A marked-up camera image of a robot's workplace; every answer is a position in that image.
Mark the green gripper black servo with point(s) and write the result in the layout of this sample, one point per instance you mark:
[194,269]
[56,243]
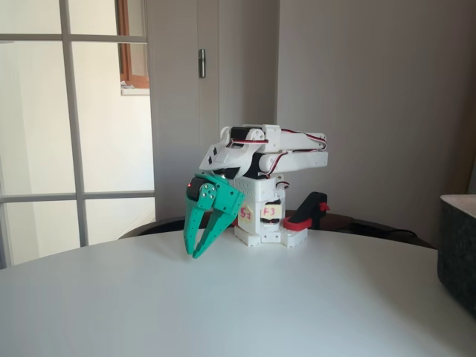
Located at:
[222,201]

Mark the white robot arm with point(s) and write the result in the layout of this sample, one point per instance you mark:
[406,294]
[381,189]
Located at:
[297,156]

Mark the dark grey felt basket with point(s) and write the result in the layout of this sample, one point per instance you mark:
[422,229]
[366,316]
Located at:
[457,253]

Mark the dark brown wooden chair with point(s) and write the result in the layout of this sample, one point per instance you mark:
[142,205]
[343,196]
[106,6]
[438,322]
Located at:
[156,225]
[353,225]

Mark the black clamp with red trigger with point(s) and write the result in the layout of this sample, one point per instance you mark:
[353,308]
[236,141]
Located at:
[310,208]

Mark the metal door hinge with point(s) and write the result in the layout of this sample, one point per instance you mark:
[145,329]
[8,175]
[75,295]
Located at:
[202,63]

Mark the white glazed door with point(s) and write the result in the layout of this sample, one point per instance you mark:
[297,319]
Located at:
[73,111]

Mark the brown wooden window frame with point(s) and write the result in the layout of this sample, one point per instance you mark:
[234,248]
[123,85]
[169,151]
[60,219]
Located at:
[124,44]

